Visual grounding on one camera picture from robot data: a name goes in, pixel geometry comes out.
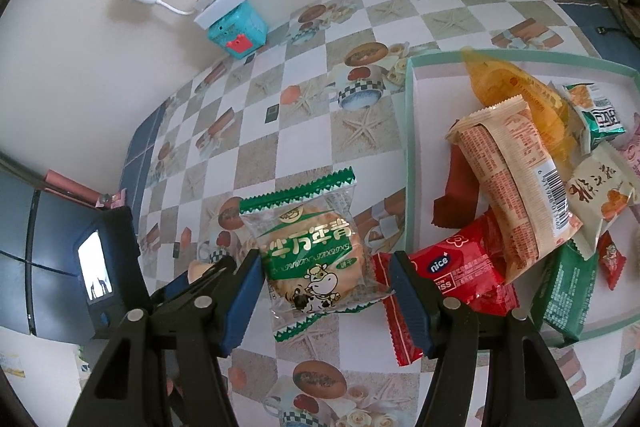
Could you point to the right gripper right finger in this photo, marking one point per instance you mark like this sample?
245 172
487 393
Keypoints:
525 385

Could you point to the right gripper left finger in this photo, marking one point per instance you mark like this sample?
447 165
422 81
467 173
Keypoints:
202 324

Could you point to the green milk snack packet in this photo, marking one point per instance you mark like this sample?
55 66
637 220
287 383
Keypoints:
563 298

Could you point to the red nice wafer packet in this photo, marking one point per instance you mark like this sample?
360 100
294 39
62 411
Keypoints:
468 265

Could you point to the green edged milk biscuit packet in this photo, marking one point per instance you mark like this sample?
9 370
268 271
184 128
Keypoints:
314 258

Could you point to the small red candy packet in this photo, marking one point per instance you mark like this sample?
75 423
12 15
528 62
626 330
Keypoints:
612 261

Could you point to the orange striped cake packet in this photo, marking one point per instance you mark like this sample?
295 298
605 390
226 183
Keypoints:
520 180

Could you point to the dark red snack packet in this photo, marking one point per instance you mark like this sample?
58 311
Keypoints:
460 186

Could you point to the beige persimmon cake packet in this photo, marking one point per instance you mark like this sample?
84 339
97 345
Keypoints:
601 187

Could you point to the pink swiss roll packet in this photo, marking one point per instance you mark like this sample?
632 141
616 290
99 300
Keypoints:
630 151

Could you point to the green white Korean snack packet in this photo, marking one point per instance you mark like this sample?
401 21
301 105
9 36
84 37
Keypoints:
599 117

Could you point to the yellow bagged cake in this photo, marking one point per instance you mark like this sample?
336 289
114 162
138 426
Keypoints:
494 81

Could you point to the dark cabinet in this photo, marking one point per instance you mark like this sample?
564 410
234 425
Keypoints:
41 289

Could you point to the small pink sachet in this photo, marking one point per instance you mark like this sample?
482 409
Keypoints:
118 199

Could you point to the teal box with red tag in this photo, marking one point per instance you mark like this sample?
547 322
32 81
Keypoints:
240 32

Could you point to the teal shallow cardboard tray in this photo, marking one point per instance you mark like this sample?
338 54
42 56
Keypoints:
440 93

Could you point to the white power strip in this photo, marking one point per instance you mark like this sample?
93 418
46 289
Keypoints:
209 11

